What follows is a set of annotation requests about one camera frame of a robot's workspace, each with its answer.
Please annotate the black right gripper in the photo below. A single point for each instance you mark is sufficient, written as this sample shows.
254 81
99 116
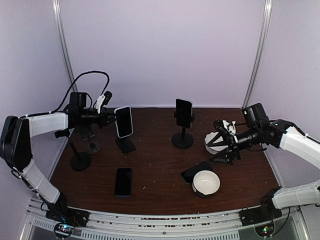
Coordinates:
229 140

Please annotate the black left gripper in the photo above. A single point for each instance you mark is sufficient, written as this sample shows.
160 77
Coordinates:
104 120

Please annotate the white-cased smartphone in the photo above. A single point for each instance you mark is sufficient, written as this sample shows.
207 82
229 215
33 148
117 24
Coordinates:
123 121

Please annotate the black round-base clamp phone stand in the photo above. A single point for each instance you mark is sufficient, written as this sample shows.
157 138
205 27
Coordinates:
182 139

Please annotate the silver smartphone black screen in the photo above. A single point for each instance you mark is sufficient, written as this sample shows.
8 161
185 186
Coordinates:
183 113

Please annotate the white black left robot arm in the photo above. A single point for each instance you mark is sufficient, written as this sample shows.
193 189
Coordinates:
19 133

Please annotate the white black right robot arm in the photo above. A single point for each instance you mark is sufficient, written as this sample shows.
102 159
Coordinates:
286 136

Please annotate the clear-base metal phone stand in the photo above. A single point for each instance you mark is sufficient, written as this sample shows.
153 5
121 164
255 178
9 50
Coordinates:
87 135

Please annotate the black folding phone stand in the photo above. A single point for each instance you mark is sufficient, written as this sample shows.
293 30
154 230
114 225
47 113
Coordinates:
125 145

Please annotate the black gooseneck phone stand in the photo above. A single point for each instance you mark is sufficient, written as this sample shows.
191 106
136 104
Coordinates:
80 160

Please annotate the white scalloped dish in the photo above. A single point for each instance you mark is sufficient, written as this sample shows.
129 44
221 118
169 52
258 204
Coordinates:
214 143

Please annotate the white round bowl black rim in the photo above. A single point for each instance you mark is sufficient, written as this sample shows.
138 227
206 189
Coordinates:
206 183

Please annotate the dark smartphone under bowl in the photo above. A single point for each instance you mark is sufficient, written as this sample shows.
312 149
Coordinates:
188 174

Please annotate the blue-edged black smartphone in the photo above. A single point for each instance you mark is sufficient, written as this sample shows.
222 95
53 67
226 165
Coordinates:
123 182

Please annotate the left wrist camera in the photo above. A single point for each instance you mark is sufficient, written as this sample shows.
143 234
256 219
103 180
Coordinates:
102 101

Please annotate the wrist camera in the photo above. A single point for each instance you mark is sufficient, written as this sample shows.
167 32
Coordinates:
224 127
102 101

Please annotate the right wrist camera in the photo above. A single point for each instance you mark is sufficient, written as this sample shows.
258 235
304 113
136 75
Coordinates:
224 127

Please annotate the aluminium front rail frame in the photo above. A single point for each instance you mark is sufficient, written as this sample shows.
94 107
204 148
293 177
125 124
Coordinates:
225 225

